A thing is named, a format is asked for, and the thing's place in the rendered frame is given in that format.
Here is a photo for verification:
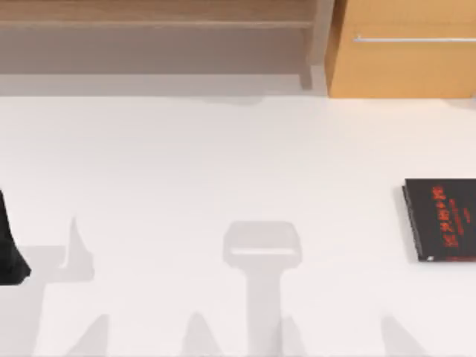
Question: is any light wooden cupboard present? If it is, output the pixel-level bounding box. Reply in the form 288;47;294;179
324;0;476;100

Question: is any long metal handle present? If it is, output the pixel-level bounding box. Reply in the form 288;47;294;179
353;35;476;43

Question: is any black book with red lettering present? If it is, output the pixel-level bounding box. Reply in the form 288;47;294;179
401;178;476;263

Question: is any open wooden shelf unit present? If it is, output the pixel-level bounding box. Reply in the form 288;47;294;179
0;0;335;91

